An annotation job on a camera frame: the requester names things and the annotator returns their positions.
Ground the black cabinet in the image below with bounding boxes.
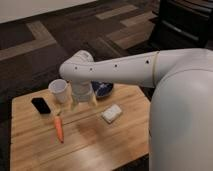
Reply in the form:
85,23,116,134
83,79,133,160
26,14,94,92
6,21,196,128
148,0,213,50

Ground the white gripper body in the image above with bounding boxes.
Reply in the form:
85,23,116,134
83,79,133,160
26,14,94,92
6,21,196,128
71,83,93,102

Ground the orange carrot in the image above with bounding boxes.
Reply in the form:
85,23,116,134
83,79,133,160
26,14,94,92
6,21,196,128
54,112,64,143

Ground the white plastic cup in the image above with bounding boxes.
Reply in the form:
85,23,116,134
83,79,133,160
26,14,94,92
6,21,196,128
48,79,68,103

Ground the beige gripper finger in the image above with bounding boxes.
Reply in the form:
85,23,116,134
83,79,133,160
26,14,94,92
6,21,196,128
88,95,98,107
71,99,79,111

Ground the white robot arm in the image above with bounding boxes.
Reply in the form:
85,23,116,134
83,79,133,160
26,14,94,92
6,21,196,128
59,48,213,171

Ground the white sponge block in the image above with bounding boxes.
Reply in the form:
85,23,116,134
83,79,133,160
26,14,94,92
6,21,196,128
101,104,122,123

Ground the black smartphone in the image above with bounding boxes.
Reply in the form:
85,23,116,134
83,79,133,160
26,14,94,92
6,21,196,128
31,97,51,114

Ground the dark blue ceramic bowl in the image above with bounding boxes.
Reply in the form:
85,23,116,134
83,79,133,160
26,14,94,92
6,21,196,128
92,82,114,98

